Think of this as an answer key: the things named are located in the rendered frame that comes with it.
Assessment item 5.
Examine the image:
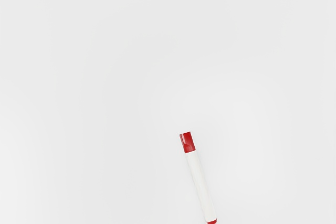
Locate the white marker with red cap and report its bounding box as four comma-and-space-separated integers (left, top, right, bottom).
179, 131, 218, 224

